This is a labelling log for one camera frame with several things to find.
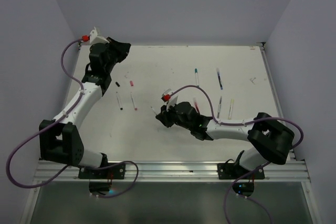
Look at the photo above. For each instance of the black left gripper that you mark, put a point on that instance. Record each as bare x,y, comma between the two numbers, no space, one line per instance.
122,49

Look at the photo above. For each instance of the green capped white marker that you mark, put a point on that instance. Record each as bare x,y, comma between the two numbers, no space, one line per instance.
196,77

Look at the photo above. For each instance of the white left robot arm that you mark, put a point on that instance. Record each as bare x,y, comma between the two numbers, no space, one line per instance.
59,138

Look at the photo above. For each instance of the aluminium table edge rail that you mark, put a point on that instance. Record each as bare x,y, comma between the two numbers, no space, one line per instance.
261,47

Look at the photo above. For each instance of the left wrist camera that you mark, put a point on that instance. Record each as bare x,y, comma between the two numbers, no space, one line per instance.
95,37

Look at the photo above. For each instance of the dark purple gel pen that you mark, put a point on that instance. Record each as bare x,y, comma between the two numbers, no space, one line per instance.
219,107

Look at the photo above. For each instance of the red gel pen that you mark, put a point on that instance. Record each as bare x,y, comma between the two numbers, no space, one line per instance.
196,105

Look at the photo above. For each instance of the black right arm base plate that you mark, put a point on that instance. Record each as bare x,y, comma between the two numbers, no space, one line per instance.
232,171

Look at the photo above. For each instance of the pink capped white marker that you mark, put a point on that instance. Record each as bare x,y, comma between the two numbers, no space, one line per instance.
133,101

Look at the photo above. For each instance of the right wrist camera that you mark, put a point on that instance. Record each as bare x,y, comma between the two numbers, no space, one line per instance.
169,98

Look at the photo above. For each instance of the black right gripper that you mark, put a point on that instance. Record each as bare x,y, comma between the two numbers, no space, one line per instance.
164,115

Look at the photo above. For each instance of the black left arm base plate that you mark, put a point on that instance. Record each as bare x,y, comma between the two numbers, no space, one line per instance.
100,181

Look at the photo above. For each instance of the blue gel pen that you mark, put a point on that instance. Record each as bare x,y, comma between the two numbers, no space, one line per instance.
219,78

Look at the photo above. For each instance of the aluminium front mounting rail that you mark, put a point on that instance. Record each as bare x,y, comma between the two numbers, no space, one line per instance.
292,171

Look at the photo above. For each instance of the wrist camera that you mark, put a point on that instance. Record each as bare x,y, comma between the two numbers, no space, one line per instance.
169,98
95,37

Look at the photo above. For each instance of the black white marker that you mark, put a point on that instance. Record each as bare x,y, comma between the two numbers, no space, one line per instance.
119,101

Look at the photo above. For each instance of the yellow capped white marker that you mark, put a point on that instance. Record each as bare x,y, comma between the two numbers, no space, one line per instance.
231,109

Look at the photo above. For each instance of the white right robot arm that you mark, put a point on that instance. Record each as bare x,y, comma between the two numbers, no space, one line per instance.
271,141

